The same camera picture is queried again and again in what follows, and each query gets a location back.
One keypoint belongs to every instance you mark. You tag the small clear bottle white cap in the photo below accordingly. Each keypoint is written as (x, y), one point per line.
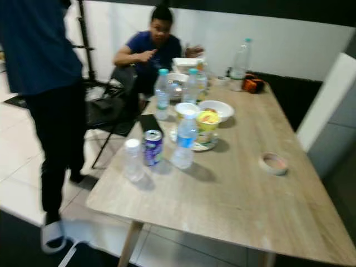
(134, 162)

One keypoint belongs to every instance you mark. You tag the person in black trousers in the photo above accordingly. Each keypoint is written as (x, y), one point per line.
(39, 44)

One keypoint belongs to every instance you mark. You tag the black folding chair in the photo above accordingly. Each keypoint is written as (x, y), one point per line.
(111, 111)

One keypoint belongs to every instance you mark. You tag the black metal stand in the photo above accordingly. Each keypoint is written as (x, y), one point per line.
(85, 39)

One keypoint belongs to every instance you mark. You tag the black phone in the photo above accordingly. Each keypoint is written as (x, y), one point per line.
(149, 122)

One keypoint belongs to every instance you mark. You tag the purple drink can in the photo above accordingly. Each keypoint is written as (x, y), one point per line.
(153, 149)

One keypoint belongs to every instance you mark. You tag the water bottle teal cap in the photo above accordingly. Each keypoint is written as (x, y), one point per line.
(162, 97)
(192, 89)

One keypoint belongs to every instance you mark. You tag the wooden table leg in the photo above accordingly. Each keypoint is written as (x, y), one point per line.
(129, 245)
(267, 260)

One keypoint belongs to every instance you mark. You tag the person in navy t-shirt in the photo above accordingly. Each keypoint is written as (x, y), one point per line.
(153, 53)

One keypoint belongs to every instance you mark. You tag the pale instant noodle cup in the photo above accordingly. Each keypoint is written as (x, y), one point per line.
(182, 113)

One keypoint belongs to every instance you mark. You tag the water bottle blue label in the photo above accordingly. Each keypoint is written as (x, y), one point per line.
(184, 142)

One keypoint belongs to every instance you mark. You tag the white food box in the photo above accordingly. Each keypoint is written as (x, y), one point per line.
(186, 63)

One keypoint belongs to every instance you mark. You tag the round flat plate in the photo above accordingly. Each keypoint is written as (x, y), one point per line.
(206, 147)

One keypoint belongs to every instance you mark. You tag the yellow instant noodle cup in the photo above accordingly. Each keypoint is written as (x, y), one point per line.
(208, 127)

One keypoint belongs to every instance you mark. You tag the wide white bowl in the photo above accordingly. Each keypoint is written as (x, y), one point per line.
(219, 108)

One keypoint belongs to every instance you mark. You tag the tall clear bottle green cap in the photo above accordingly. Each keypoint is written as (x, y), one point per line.
(240, 64)

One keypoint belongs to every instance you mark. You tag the orange and black pouch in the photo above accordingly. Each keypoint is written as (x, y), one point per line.
(253, 85)

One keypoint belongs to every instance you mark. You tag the small round dish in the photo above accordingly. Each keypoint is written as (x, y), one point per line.
(274, 165)

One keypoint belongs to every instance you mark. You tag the white cabinet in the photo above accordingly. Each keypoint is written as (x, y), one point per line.
(331, 100)

